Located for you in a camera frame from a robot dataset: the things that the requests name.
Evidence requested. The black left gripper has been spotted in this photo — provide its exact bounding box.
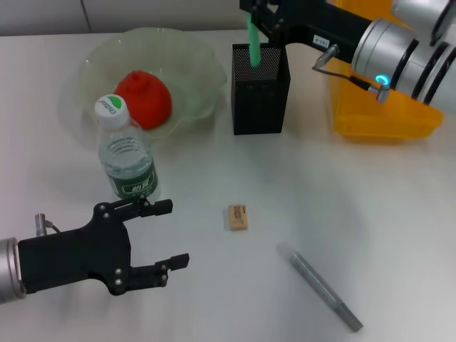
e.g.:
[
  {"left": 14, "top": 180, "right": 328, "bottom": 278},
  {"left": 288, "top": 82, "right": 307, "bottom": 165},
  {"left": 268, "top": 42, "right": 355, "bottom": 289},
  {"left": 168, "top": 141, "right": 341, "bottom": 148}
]
[{"left": 17, "top": 197, "right": 190, "bottom": 296}]

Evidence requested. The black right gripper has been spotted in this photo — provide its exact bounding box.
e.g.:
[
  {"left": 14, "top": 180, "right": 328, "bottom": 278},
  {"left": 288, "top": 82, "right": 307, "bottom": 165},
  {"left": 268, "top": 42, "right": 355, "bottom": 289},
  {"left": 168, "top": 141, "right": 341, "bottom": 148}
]
[{"left": 239, "top": 0, "right": 371, "bottom": 64}]

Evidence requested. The green pen with white cap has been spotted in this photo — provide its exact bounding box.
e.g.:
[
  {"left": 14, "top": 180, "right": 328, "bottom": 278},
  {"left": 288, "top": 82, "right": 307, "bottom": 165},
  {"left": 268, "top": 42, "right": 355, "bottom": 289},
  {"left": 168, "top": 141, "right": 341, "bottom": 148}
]
[{"left": 247, "top": 12, "right": 262, "bottom": 68}]

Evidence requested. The tan eraser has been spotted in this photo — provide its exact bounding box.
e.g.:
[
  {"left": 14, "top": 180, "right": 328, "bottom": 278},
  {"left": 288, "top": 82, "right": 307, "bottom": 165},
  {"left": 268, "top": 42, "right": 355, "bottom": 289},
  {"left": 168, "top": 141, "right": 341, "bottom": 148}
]
[{"left": 227, "top": 203, "right": 249, "bottom": 232}]

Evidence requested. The clear green-labelled water bottle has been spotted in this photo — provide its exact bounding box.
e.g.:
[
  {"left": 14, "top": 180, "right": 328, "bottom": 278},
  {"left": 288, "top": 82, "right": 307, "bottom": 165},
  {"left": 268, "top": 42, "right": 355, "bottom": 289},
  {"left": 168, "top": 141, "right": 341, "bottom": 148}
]
[{"left": 94, "top": 93, "right": 160, "bottom": 201}]

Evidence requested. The orange fruit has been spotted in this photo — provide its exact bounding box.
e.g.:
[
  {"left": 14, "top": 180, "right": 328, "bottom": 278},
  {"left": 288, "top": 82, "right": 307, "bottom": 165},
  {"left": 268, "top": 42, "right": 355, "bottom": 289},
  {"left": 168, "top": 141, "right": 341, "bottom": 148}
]
[{"left": 113, "top": 70, "right": 173, "bottom": 130}]

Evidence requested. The grey marker pen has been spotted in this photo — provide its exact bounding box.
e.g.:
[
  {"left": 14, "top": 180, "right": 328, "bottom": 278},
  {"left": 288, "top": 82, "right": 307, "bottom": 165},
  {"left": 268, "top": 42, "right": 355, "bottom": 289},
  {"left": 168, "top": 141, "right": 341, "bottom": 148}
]
[{"left": 279, "top": 242, "right": 364, "bottom": 333}]

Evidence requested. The green glass fruit plate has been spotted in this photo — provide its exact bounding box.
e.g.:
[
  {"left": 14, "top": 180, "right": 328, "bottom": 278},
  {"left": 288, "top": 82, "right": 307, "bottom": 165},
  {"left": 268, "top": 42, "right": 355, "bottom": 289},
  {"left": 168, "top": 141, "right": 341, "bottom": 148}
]
[{"left": 75, "top": 27, "right": 229, "bottom": 140}]

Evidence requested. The black mesh pen holder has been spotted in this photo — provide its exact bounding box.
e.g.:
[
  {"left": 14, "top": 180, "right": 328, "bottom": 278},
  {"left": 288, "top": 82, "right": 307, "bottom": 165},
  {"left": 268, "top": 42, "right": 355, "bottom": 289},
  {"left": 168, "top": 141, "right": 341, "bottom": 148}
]
[{"left": 231, "top": 41, "right": 291, "bottom": 135}]

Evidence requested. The yellow plastic bin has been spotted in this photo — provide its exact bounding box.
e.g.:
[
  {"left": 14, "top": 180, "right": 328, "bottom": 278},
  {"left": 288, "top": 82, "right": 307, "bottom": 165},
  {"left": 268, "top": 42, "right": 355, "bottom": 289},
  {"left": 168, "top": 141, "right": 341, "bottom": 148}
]
[{"left": 327, "top": 0, "right": 445, "bottom": 143}]

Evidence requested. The right wrist cable with connector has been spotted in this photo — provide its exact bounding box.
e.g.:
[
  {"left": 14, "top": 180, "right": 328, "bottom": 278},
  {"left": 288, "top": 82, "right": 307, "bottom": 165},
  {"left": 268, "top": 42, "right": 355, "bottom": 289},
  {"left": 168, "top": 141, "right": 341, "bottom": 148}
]
[{"left": 312, "top": 43, "right": 393, "bottom": 103}]

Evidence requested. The wrist cable with connector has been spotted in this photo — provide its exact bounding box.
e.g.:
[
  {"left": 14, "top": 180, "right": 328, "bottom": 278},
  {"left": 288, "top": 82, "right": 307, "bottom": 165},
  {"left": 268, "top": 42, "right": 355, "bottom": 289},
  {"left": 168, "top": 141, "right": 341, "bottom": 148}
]
[
  {"left": 34, "top": 212, "right": 63, "bottom": 237},
  {"left": 312, "top": 43, "right": 393, "bottom": 103}
]

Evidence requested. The left wrist cable with connector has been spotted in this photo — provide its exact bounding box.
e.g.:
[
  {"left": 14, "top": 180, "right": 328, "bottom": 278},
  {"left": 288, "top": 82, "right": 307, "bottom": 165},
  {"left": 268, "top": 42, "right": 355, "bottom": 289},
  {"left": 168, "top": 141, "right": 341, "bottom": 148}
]
[{"left": 34, "top": 212, "right": 63, "bottom": 237}]

